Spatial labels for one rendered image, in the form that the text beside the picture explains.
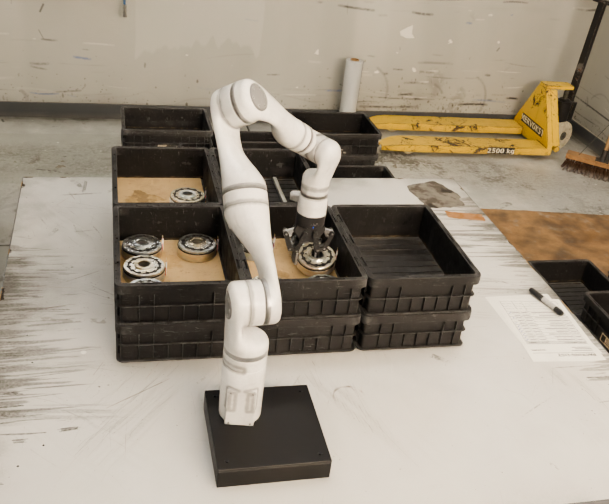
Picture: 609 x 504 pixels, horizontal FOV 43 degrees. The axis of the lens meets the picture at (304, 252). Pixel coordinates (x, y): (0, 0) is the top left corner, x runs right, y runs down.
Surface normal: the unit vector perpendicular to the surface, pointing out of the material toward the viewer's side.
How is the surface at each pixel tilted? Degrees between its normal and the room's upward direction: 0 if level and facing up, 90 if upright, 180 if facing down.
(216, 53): 90
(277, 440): 1
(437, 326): 90
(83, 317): 0
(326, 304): 90
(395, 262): 0
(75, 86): 90
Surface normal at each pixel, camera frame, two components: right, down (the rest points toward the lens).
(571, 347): 0.11, -0.86
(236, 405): 0.03, 0.52
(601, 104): -0.97, 0.02
